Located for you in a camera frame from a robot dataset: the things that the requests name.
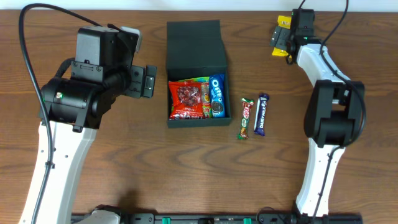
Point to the blue Oreo cookie pack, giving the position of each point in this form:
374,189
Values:
216,88

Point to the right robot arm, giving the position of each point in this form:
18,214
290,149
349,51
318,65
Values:
335,115

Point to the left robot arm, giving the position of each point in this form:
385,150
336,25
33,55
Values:
75,99

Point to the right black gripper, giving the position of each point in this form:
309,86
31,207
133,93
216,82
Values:
286,35

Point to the purple Dairy Milk bar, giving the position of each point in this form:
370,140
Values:
261,114

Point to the KitKat chocolate bar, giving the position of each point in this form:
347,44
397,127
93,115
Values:
247,105

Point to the red snack bag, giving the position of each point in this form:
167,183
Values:
187,100

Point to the yellow seed snack bag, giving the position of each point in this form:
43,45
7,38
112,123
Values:
280,35

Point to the black gift box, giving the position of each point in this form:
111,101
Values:
196,49

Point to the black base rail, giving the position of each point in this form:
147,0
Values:
267,218

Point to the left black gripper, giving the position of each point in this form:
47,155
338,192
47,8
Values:
137,81

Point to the green Haribo gummy bag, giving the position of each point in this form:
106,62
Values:
205,97

